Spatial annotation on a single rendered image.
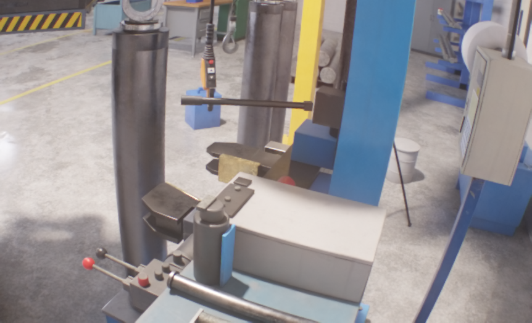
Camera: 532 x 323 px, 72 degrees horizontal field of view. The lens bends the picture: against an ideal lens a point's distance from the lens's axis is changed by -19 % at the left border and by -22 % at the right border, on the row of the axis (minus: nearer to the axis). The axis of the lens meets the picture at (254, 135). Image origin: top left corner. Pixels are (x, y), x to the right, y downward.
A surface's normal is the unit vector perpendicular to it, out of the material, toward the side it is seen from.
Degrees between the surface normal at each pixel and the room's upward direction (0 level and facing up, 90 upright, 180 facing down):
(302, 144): 90
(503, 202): 90
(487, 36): 90
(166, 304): 0
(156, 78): 90
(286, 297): 0
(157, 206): 0
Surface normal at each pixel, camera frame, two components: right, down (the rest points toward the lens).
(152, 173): 0.69, 0.34
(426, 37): -0.38, 0.33
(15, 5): 0.26, 0.40
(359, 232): 0.09, -0.92
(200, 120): 0.50, 0.38
